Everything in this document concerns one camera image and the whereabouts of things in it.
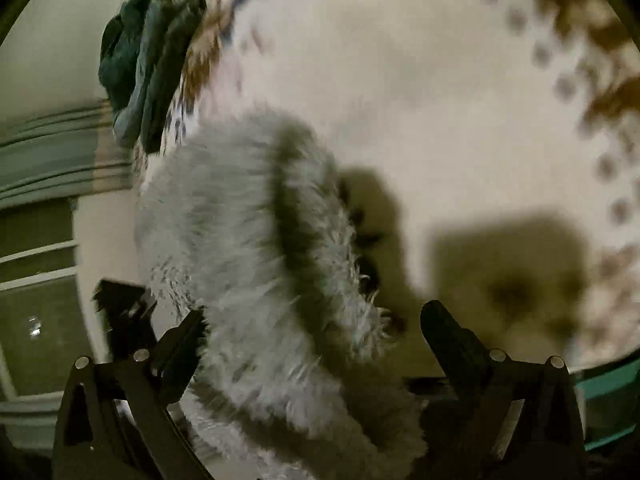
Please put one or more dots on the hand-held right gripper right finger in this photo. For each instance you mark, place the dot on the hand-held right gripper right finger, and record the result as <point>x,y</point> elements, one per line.
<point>450,345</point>

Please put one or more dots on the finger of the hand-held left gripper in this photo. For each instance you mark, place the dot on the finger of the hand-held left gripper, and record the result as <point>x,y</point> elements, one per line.
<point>122,310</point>

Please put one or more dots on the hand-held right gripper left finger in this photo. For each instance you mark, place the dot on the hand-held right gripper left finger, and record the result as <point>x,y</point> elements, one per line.
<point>177,355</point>

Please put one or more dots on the grey fleece pants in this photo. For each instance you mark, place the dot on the grey fleece pants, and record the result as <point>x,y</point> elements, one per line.
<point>240,240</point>

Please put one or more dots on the window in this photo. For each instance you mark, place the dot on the window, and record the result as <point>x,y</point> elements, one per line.
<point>40,310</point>

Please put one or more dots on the dark green duvet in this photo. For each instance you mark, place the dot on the dark green duvet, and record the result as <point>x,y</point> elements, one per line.
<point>145,60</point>

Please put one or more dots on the floral bedsheet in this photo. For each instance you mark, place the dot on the floral bedsheet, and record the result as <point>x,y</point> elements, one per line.
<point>425,85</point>

